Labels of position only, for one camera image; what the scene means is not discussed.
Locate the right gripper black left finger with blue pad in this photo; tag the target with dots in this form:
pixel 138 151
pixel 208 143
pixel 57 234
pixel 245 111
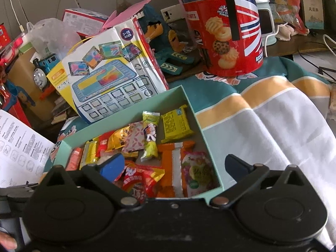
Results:
pixel 103 176

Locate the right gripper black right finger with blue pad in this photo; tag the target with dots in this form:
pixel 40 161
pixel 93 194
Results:
pixel 247 177

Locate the orange yellow snack pack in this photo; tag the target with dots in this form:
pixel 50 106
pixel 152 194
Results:
pixel 117 139

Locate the white pink patterned snack pack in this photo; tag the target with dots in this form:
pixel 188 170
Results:
pixel 135 140

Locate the person's left hand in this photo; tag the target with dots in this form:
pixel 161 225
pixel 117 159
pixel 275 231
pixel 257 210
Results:
pixel 7 241

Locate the yellow silver snack pack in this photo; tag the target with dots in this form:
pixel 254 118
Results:
pixel 89 153

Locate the small red candy pack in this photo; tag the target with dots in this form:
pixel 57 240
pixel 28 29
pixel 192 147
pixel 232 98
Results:
pixel 102 143

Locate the red yellow chip bag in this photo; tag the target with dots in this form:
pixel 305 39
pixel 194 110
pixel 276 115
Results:
pixel 139 181

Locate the salmon orange snack bar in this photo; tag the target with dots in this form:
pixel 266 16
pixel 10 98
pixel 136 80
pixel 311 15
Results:
pixel 75 159

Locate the pink green candy pack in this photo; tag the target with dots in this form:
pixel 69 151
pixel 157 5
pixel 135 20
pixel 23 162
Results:
pixel 198 174

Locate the white instruction manual sheet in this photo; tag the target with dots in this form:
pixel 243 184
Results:
pixel 23 152

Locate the yellow green candy stick pack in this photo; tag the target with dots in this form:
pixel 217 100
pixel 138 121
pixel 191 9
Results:
pixel 150 123

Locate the orange white wafer pack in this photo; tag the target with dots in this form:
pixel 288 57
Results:
pixel 173 184

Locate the grey orange teal blanket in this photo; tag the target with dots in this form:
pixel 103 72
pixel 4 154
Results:
pixel 275 116

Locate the yellow square snack pack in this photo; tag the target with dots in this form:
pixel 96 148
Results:
pixel 176 125

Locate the mint green cardboard box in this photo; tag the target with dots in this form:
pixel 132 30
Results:
pixel 163 103

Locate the toy laptop box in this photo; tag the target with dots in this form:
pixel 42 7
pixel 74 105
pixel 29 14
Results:
pixel 109 72

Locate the blue toy train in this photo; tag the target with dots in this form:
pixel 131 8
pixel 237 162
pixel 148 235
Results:
pixel 42 69

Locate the red cookie tin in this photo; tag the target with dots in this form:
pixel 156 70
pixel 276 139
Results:
pixel 228 35

